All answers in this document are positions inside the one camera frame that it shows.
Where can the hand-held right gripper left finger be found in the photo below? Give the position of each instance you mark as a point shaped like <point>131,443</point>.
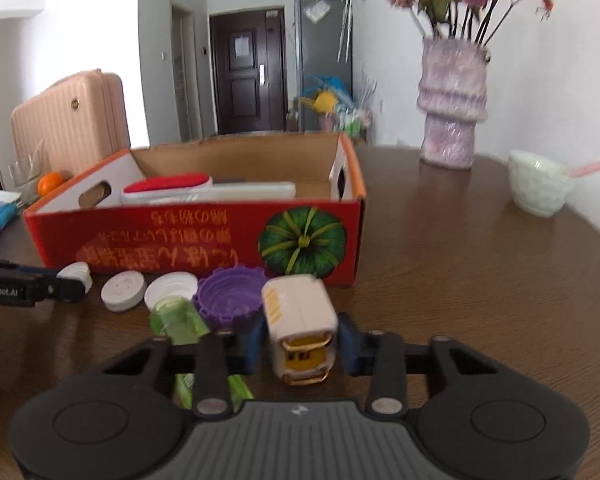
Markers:
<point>249,347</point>

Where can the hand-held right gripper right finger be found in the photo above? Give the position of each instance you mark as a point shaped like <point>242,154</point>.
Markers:
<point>349,347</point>

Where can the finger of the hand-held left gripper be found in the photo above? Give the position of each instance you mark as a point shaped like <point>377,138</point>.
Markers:
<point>62,290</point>
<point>15,266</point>

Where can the white ridged cap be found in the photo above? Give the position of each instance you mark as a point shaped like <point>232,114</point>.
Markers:
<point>77,272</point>

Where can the cream and yellow box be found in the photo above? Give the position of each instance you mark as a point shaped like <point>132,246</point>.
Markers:
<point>300,310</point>

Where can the red cardboard box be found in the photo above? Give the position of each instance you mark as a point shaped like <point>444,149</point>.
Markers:
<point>205,240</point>

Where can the white red case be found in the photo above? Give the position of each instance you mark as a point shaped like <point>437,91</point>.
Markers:
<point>180,185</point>

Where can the purple ridged cap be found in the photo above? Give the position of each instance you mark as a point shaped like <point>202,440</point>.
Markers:
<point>227,295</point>

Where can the white round disc with holes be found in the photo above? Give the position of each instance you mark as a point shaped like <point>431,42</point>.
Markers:
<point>123,291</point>

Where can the green bottle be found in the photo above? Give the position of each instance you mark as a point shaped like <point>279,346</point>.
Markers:
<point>180,321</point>

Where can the orange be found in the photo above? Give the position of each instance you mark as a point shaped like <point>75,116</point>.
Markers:
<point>49,184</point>

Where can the clear drinking glass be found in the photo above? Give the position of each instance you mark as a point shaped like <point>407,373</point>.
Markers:
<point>25,170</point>

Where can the white round lid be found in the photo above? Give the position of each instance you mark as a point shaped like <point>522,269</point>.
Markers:
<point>172,285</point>

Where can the pink suitcase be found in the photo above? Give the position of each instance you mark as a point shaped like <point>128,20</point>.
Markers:
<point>70,125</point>

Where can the pale green bowl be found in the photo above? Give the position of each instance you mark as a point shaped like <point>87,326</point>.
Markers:
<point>540,187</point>

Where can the blue and yellow bags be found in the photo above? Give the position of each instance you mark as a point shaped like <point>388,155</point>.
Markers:
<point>327,97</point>

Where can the white dried branches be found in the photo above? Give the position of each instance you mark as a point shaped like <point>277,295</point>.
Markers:
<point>369,90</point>

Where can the purple textured vase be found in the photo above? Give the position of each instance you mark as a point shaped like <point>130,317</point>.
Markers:
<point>452,105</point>

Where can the dark brown entrance door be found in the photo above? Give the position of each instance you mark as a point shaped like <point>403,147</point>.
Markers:
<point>247,70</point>

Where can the grey refrigerator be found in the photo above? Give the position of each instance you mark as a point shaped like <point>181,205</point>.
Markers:
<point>325,50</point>

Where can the pink spoon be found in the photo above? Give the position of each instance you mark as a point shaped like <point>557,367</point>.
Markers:
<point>595,166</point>

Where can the clear folded umbrella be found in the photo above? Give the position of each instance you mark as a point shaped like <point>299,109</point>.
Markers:
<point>345,30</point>

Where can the paper on refrigerator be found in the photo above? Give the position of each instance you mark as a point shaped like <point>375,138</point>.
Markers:
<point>316,11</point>

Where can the side door frame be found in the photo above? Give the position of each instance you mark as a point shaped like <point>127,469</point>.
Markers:
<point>187,75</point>

